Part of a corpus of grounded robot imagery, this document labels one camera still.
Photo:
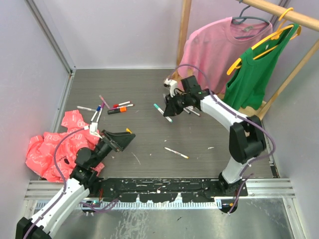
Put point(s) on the magenta marker near rack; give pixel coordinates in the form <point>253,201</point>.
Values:
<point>193,111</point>

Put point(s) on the teal marker pen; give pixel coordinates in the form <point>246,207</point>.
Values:
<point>162,112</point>

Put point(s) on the red crumpled plastic bag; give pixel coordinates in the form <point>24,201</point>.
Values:
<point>50,150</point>

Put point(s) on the pink t-shirt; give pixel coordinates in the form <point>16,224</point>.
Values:
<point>211,50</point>

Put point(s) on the purple cap white marker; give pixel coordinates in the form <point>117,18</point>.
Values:
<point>100,112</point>

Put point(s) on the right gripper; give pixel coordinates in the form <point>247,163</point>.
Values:
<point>171,109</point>

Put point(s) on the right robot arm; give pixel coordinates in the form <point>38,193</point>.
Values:
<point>246,138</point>

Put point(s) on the wooden clothes rack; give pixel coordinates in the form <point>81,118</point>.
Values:
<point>293,88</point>

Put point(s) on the pink cap marker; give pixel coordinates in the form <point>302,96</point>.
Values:
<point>124,106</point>

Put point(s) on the green tank top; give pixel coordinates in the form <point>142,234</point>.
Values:
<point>254,68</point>

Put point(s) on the yellow marker pen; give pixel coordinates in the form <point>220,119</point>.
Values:
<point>176,152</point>

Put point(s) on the light pink marker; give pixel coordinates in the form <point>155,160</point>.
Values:
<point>104,102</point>

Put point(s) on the white silver marker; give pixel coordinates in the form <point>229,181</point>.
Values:
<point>86,109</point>

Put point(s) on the blue cap marker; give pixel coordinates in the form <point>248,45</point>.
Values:
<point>96,112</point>

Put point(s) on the cable duct rail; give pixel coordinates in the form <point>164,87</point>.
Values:
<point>149,205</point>

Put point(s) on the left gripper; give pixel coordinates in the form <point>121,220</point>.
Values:
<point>119,140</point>

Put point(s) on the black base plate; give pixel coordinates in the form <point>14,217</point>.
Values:
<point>160,190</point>

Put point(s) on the orange black highlighter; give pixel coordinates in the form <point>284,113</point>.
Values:
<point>116,111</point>

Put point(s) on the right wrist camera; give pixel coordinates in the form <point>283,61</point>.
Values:
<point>171,85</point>

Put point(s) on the grey hanger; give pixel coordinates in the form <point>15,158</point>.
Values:
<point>241,19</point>

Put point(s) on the red cap marker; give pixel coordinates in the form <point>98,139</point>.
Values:
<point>121,104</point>

